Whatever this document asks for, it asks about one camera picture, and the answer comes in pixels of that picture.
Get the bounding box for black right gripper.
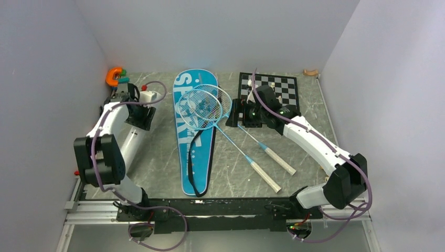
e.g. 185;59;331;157
226;99;267;128

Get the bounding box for white shuttlecock tube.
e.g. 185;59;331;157
120;102;160;174

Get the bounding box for blue racket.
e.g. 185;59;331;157
187;84;297;176
176;88;282;193

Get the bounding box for blue racket bag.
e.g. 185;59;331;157
173;68;218;197

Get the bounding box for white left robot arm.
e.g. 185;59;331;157
73;83;166;221

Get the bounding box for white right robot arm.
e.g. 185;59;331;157
226;85;369;218

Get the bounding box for teal blue toy blocks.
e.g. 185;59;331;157
116;69;130;84

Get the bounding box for black white chessboard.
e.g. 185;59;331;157
238;72;300;112

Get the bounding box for orange horseshoe magnet toy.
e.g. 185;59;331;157
105;67;123;87

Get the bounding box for wooden arch block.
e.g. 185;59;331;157
303;69;319;77

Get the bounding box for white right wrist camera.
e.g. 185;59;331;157
247;79;257;103

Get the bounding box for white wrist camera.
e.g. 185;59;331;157
139;90;161;104
247;79;257;103

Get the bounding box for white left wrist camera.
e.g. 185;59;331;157
139;90;161;104

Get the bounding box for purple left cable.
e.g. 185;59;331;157
90;80;188;252

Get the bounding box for purple cable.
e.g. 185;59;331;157
251;68;373;244
90;80;188;252

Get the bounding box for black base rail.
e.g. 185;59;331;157
113;197;323;234

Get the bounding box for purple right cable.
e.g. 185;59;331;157
251;68;373;244

